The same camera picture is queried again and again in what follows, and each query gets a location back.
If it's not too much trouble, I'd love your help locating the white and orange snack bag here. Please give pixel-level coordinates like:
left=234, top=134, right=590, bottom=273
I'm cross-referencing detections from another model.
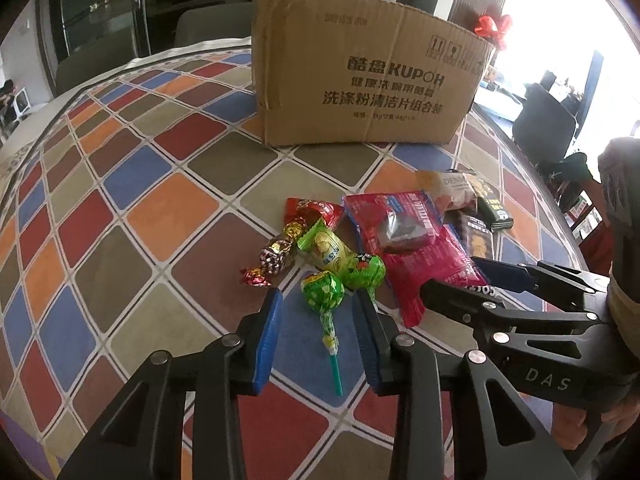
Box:
left=416, top=169, right=482, bottom=211

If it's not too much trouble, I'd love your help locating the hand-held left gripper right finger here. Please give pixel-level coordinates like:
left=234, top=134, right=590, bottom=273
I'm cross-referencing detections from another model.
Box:
left=351, top=290, right=578, bottom=480

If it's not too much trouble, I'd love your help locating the dark brown snack packet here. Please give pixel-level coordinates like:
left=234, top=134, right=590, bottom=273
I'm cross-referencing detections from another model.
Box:
left=452, top=209, right=497, bottom=261

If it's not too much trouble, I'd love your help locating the gold wrapped candy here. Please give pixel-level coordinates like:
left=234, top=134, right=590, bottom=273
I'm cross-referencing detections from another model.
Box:
left=281, top=214, right=313, bottom=242

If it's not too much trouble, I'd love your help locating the grey dining chair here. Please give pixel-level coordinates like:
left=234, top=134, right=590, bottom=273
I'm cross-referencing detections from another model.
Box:
left=175, top=2, right=255, bottom=48
left=55, top=50, right=151, bottom=96

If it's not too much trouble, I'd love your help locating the brown cardboard box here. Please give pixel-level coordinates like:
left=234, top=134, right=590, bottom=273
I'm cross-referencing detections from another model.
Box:
left=250, top=0, right=496, bottom=148

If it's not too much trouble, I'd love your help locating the person's right forearm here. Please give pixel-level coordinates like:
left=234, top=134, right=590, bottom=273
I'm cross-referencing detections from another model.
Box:
left=597, top=137, right=640, bottom=361

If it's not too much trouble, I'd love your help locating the glass door cabinet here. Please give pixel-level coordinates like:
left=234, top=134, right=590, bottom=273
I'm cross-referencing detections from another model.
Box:
left=50, top=0, right=271, bottom=61

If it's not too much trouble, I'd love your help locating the green bag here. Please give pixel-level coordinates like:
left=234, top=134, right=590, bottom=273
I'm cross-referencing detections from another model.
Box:
left=547, top=154, right=601, bottom=186

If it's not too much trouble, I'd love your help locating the checkered wrapped candy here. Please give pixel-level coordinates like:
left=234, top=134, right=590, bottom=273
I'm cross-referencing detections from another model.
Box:
left=240, top=239, right=297, bottom=288

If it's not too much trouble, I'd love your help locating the small white shelf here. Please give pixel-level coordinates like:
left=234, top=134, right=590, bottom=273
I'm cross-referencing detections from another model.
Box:
left=12, top=87, right=36, bottom=121

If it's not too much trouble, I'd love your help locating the red cartoon snack packet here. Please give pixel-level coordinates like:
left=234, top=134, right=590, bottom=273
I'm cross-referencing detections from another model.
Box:
left=284, top=197, right=347, bottom=228

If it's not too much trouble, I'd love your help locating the person's right hand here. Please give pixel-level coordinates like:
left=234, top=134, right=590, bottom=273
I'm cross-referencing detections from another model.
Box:
left=562, top=397, right=640, bottom=453

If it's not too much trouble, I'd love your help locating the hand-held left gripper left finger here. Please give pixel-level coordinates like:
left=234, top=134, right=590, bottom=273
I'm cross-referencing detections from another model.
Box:
left=57, top=287, right=284, bottom=480

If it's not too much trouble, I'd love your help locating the dark side chair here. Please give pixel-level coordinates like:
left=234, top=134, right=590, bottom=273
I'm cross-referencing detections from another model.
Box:
left=514, top=82, right=578, bottom=163

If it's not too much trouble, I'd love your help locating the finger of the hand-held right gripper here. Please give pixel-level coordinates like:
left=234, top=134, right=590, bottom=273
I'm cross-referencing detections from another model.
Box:
left=472, top=256, right=608, bottom=306
left=420, top=280, right=613, bottom=333

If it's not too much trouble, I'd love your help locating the large pink-red snack packet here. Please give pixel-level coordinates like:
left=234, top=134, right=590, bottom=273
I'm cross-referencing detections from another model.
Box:
left=342, top=191, right=488, bottom=329

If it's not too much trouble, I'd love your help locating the red bow decoration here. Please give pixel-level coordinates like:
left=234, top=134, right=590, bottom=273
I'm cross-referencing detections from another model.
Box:
left=474, top=14, right=513, bottom=51

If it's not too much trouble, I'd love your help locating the green lollipop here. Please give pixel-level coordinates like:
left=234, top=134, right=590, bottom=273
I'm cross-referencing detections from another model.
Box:
left=345, top=252, right=387, bottom=292
left=300, top=270, right=347, bottom=397

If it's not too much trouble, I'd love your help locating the black snack packet green label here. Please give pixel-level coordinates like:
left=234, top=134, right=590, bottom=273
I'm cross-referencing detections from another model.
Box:
left=472, top=175, right=516, bottom=232

